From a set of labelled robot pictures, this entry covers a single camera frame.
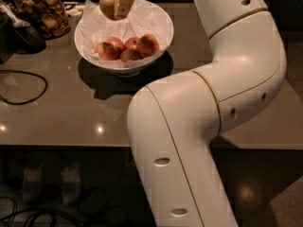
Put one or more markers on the white sock foot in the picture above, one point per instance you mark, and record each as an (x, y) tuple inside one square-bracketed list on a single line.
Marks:
[(71, 184), (32, 183)]

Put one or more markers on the red apple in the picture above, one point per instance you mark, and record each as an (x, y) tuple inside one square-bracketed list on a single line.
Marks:
[(130, 55), (132, 42), (116, 42), (106, 52), (147, 46)]

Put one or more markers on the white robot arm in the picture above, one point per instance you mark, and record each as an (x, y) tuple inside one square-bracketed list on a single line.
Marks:
[(171, 121)]

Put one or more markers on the red apple back centre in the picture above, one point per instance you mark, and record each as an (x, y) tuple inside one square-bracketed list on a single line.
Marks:
[(132, 42)]

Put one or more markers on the glass jar of dried chips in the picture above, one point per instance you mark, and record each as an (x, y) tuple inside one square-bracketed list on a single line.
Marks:
[(48, 16)]

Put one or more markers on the white paper bowl liner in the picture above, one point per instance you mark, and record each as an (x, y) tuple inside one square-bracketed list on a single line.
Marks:
[(91, 29)]

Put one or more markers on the red apple left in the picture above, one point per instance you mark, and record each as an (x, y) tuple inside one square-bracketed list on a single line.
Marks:
[(106, 52)]

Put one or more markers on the small items behind bowl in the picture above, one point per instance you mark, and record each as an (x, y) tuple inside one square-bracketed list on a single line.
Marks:
[(74, 9)]

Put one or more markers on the left white sock foot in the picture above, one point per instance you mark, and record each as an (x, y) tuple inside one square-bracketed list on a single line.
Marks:
[(32, 183)]

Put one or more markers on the red apple front centre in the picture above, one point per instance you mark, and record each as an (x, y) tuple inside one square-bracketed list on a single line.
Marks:
[(130, 55)]

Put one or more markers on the red apple right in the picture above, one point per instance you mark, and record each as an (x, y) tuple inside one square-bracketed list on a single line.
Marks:
[(147, 46)]

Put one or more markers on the yellow-green apple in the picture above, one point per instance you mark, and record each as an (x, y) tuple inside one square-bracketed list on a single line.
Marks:
[(112, 9)]

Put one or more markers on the white bowl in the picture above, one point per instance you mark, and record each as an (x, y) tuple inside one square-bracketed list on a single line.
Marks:
[(126, 66)]

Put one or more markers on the black appliance with cloth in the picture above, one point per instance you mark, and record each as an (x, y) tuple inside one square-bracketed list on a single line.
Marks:
[(17, 35)]

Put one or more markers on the right white sock foot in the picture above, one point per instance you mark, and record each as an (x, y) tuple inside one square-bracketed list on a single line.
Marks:
[(71, 184)]

